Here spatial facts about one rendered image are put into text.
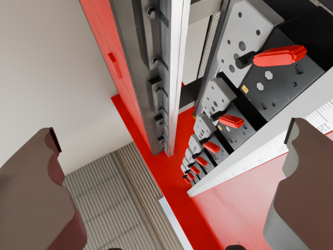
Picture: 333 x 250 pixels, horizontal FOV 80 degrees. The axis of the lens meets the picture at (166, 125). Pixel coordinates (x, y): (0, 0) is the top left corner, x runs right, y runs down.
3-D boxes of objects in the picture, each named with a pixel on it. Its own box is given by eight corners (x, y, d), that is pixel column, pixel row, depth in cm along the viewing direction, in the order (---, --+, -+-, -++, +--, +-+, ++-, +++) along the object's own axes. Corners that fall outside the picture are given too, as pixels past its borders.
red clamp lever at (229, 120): (236, 131, 41) (210, 121, 50) (251, 121, 41) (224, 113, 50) (233, 123, 40) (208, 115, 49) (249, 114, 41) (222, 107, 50)
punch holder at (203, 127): (197, 113, 66) (228, 155, 61) (218, 101, 68) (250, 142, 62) (192, 129, 80) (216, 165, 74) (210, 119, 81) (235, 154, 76)
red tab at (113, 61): (107, 53, 108) (112, 62, 105) (110, 52, 108) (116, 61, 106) (114, 71, 121) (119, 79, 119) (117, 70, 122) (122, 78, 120)
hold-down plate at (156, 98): (148, 80, 90) (151, 85, 89) (158, 75, 91) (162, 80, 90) (152, 110, 117) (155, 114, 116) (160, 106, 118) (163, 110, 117)
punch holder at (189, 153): (187, 147, 103) (205, 175, 97) (200, 139, 105) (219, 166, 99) (184, 154, 117) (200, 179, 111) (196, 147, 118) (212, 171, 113)
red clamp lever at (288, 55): (293, 67, 22) (236, 70, 31) (319, 52, 23) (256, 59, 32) (290, 51, 22) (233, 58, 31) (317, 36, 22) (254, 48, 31)
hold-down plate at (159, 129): (153, 117, 127) (156, 121, 126) (161, 113, 128) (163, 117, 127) (156, 134, 154) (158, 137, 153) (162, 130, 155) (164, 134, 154)
